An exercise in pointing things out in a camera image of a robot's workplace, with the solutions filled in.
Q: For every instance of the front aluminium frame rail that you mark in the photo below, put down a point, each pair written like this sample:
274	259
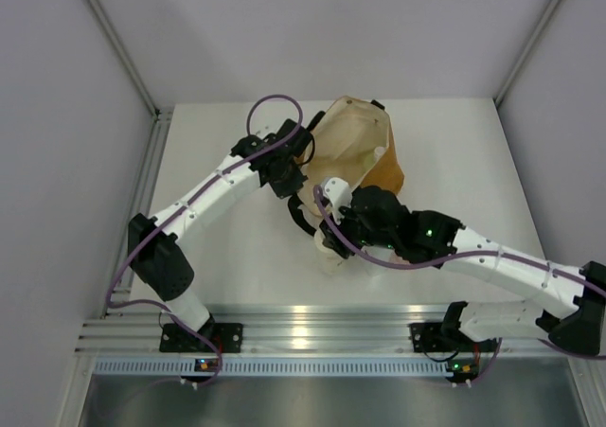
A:
271	330

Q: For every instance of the aluminium frame rail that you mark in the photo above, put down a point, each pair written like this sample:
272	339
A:
271	330
141	201

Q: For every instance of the cream round jar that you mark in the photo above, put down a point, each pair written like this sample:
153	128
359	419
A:
329	262

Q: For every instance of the tan canvas bag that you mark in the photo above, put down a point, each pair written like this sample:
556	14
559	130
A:
345	137

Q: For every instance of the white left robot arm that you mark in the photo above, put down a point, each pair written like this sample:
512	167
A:
158	246

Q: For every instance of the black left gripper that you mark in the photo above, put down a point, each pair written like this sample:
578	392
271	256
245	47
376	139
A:
293	186

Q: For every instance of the white bottle black cap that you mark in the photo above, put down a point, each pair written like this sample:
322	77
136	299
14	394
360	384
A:
378	253

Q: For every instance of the slotted grey cable duct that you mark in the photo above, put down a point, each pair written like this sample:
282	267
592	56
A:
276	367

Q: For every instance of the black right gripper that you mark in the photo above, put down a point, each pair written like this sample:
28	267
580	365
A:
331	241

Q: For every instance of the right rear frame post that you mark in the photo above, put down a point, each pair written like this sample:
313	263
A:
539	27

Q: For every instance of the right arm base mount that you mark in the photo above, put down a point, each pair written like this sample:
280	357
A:
427	337

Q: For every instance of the frame post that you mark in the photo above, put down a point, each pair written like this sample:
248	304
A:
113	39
539	27

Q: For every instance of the left rear frame post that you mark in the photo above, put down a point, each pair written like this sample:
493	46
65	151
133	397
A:
113	39

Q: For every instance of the left aluminium frame rail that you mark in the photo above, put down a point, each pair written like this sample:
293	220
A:
141	201

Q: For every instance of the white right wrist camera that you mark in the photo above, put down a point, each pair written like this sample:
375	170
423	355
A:
339	194

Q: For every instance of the small white bottle in bag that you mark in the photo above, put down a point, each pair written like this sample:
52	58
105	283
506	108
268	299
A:
378	153

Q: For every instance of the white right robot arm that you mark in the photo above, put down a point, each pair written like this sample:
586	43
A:
560	306

